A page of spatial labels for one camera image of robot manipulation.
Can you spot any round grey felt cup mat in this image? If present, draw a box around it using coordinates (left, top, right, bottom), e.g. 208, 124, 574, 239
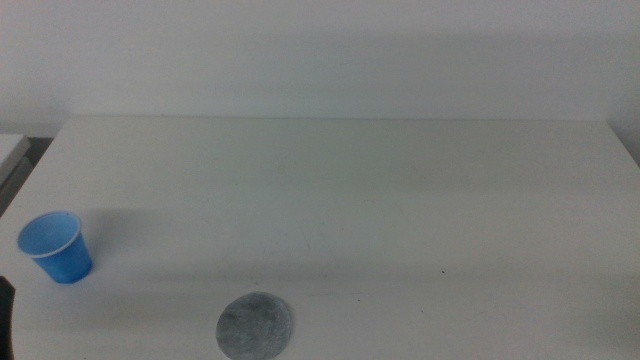
215, 291, 295, 360

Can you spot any blue plastic cup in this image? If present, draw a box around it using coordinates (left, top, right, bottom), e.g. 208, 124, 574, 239
16, 210, 94, 285

